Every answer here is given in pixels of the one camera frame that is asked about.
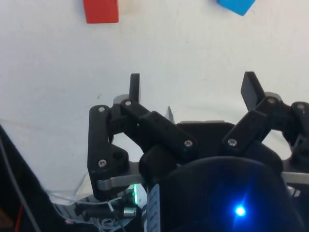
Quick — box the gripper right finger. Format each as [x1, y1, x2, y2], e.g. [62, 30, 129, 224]
[222, 71, 309, 167]

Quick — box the thin grey cable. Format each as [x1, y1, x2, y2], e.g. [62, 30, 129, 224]
[0, 136, 41, 232]

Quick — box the red cube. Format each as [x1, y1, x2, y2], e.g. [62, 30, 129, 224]
[83, 0, 120, 24]

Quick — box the blue cube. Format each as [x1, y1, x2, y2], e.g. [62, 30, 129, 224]
[216, 0, 257, 17]

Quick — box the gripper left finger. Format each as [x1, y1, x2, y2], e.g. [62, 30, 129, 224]
[87, 73, 199, 201]

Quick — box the thin red cable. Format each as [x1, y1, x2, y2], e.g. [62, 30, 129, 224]
[14, 203, 24, 232]

